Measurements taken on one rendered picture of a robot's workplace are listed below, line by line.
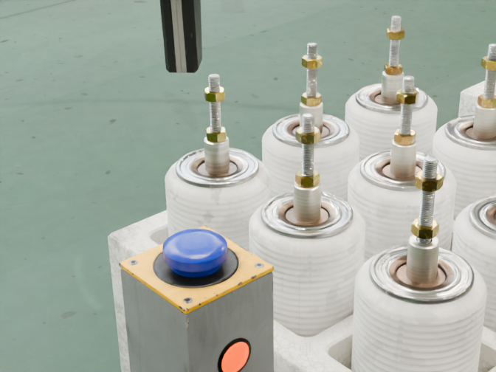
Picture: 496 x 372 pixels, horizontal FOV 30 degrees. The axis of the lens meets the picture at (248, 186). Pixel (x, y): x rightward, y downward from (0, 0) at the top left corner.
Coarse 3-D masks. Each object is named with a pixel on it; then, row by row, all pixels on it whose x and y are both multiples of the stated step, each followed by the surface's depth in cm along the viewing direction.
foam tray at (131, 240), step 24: (120, 240) 87; (144, 240) 87; (120, 288) 89; (120, 312) 91; (120, 336) 93; (288, 336) 73; (336, 336) 73; (120, 360) 95; (288, 360) 71; (312, 360) 70; (336, 360) 73; (480, 360) 73
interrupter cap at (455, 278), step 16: (384, 256) 70; (400, 256) 69; (448, 256) 69; (384, 272) 68; (400, 272) 68; (448, 272) 68; (464, 272) 67; (384, 288) 66; (400, 288) 66; (416, 288) 66; (432, 288) 66; (448, 288) 66; (464, 288) 65; (432, 304) 64
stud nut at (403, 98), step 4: (400, 92) 79; (416, 92) 79; (396, 96) 79; (400, 96) 79; (404, 96) 78; (408, 96) 78; (412, 96) 78; (416, 96) 78; (396, 100) 79; (400, 100) 79; (404, 100) 78; (408, 100) 78; (412, 100) 78; (416, 100) 79; (408, 104) 79
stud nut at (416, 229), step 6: (414, 222) 66; (414, 228) 66; (420, 228) 65; (426, 228) 65; (432, 228) 65; (438, 228) 66; (414, 234) 66; (420, 234) 65; (426, 234) 65; (432, 234) 65
